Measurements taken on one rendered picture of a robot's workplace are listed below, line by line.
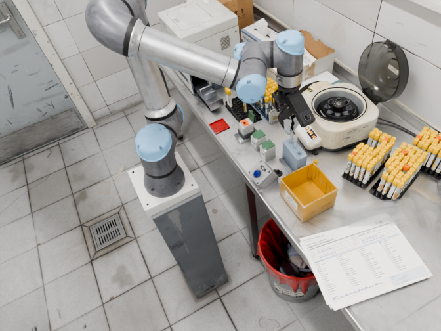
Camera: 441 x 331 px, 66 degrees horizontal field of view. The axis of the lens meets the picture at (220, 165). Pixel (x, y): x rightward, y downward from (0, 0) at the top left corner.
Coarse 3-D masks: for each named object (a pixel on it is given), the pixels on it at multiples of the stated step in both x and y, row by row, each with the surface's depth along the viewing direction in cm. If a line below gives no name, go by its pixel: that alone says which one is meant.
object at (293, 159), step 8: (288, 144) 120; (296, 144) 120; (288, 152) 121; (296, 152) 118; (304, 152) 117; (280, 160) 128; (288, 160) 124; (296, 160) 117; (304, 160) 118; (288, 168) 125; (296, 168) 119
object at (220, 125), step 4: (220, 120) 147; (224, 120) 146; (212, 124) 146; (216, 124) 146; (220, 124) 146; (224, 124) 145; (212, 128) 144; (216, 128) 145; (220, 128) 144; (224, 128) 144; (228, 128) 144; (216, 132) 143; (220, 132) 143
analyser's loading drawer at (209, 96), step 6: (198, 84) 160; (204, 84) 159; (198, 90) 157; (204, 90) 153; (210, 90) 155; (204, 96) 153; (210, 96) 151; (216, 96) 152; (210, 102) 150; (216, 102) 148; (222, 102) 149; (210, 108) 149; (216, 108) 150
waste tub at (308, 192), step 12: (300, 168) 113; (312, 168) 116; (288, 180) 114; (300, 180) 118; (312, 180) 120; (324, 180) 111; (288, 192) 110; (300, 192) 118; (312, 192) 117; (324, 192) 115; (336, 192) 107; (288, 204) 115; (300, 204) 105; (312, 204) 105; (324, 204) 109; (300, 216) 110; (312, 216) 111
